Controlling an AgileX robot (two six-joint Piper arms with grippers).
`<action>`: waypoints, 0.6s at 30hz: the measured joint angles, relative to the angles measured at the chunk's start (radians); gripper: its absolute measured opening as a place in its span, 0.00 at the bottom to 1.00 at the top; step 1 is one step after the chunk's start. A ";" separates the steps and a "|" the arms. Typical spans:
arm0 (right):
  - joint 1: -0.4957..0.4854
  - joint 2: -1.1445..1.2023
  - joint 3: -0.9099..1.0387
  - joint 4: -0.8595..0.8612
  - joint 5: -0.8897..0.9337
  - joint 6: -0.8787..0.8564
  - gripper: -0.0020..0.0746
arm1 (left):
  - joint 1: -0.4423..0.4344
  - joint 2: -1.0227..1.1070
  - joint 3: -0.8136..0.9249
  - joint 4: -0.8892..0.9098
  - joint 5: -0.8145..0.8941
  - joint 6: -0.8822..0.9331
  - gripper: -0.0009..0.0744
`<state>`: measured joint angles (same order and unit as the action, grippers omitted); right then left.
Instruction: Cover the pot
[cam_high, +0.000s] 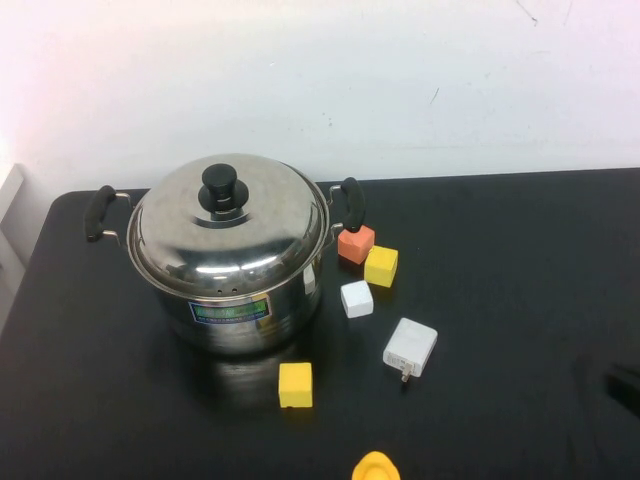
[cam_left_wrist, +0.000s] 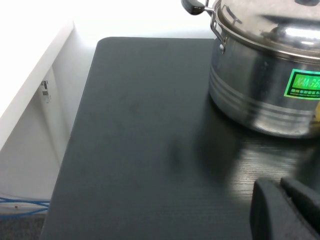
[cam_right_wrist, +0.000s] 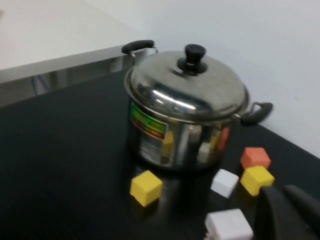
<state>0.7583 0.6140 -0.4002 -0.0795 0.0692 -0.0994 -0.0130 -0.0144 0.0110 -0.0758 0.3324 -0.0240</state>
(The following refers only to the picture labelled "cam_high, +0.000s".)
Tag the white plug charger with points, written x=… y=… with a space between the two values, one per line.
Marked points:
x=409 y=345

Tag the yellow foam cube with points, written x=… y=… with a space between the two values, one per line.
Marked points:
x=381 y=267
x=296 y=385

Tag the white cabinet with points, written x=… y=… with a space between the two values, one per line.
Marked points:
x=12 y=220

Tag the yellow rounded plastic object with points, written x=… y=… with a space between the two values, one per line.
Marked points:
x=376 y=469

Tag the white foam cube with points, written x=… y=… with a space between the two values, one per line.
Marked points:
x=357 y=299

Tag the orange foam cube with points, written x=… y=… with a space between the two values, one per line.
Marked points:
x=352 y=246

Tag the stainless steel lid black knob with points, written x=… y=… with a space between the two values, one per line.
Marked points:
x=250 y=240

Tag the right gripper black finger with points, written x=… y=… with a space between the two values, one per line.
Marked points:
x=626 y=392

